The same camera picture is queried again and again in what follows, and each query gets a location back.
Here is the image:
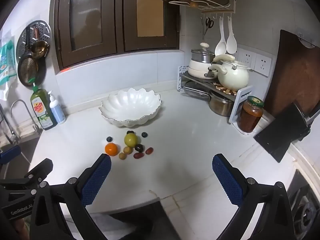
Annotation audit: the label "white saucepan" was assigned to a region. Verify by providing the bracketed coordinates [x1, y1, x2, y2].
[189, 54, 235, 71]

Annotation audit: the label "steel kitchen sink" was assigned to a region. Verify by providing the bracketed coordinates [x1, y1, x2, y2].
[0, 136, 40, 178]

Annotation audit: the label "black gas stove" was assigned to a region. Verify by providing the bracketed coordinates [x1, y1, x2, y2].
[287, 170, 320, 240]

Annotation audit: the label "brown framed glass door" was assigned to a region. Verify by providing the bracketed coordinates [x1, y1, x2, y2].
[115, 0, 180, 53]
[50, 0, 118, 72]

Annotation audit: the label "white plastic spoon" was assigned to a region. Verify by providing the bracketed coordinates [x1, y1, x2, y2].
[226, 17, 237, 54]
[214, 17, 227, 57]

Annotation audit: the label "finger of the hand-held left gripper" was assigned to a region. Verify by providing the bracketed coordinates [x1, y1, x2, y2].
[0, 145, 22, 166]
[24, 158, 54, 182]

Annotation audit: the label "brass ladle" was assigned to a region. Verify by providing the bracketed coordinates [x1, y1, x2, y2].
[30, 27, 49, 58]

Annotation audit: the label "teal hanging packet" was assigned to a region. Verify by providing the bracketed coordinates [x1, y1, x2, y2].
[0, 39, 17, 100]

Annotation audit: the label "white blue pump bottle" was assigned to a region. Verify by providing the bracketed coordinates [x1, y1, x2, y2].
[47, 90, 66, 125]

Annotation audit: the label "patterned trivet mat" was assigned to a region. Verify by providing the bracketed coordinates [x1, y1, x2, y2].
[213, 81, 238, 95]

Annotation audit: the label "green apple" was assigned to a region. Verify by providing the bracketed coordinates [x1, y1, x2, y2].
[124, 133, 138, 147]

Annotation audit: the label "green dish soap bottle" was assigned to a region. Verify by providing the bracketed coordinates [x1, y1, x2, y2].
[30, 82, 58, 130]

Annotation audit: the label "cream ceramic pot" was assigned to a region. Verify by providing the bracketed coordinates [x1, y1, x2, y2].
[217, 60, 251, 91]

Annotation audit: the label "small orange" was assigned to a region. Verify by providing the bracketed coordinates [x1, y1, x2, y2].
[105, 143, 118, 156]

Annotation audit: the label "black scissors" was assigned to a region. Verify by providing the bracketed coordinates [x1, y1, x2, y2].
[202, 17, 215, 39]

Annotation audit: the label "stainless steel pot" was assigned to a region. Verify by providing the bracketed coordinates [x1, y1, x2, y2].
[209, 90, 237, 117]

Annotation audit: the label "glass jar of sauce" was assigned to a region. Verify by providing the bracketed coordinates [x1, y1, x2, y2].
[237, 96, 265, 133]

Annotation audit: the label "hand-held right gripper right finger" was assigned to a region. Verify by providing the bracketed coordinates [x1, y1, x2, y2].
[212, 154, 294, 240]

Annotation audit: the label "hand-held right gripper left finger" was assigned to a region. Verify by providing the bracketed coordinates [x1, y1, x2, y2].
[29, 153, 112, 240]

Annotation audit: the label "steel faucet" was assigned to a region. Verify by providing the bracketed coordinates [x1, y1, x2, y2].
[0, 99, 43, 144]

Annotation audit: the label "white wall socket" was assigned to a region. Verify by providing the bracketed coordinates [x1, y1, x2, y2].
[254, 54, 272, 77]
[240, 50, 257, 70]

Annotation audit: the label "white grey corner shelf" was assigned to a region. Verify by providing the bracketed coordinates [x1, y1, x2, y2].
[177, 65, 253, 125]

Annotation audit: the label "white scalloped bowl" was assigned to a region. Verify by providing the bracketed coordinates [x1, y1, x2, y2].
[98, 88, 162, 128]

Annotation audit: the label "cream frying pan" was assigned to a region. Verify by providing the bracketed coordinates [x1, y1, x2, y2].
[188, 64, 228, 80]

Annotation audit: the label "brown wooden cutting board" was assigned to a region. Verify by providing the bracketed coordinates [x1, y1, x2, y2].
[264, 29, 320, 118]

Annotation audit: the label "glass pan lid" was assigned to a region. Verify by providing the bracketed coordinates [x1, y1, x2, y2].
[182, 86, 210, 98]

